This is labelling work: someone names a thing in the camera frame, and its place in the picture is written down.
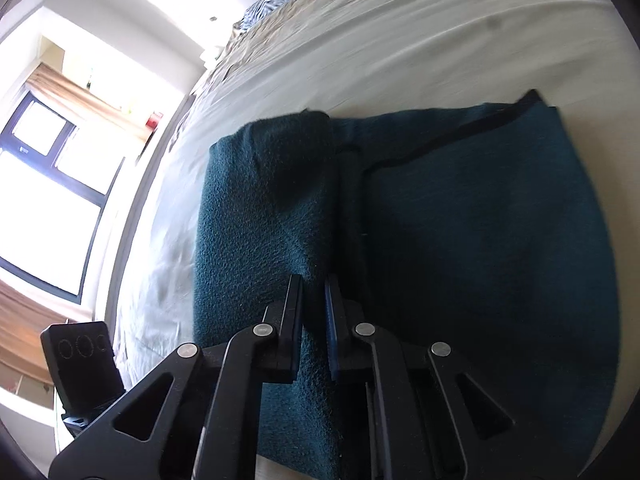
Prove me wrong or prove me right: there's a small red object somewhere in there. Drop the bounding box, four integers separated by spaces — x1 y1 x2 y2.
145 116 160 130

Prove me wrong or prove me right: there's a dark teal knit sweater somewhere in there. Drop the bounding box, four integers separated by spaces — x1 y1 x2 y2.
193 91 620 479

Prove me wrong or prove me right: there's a black camera box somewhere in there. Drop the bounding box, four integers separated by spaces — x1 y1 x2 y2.
40 321 125 415

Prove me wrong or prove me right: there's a beige bed sheet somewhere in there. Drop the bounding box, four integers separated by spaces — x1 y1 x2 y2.
114 0 639 456

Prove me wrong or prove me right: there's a window with black frame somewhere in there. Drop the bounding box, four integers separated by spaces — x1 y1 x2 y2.
1 92 127 304

